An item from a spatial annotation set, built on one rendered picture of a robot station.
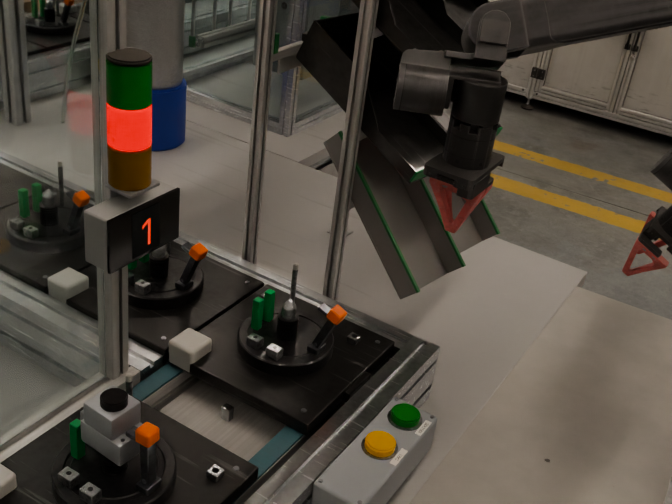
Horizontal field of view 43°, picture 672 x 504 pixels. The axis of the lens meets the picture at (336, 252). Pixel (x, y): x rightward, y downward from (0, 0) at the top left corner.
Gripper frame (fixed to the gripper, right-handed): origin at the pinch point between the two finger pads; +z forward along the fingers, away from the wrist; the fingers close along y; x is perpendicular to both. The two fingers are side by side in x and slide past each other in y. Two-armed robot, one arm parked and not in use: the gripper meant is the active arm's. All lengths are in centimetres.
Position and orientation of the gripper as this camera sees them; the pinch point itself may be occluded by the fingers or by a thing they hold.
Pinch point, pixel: (451, 225)
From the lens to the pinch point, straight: 109.6
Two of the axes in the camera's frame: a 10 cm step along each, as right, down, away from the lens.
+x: 8.4, 3.6, -4.0
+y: -5.3, 3.8, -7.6
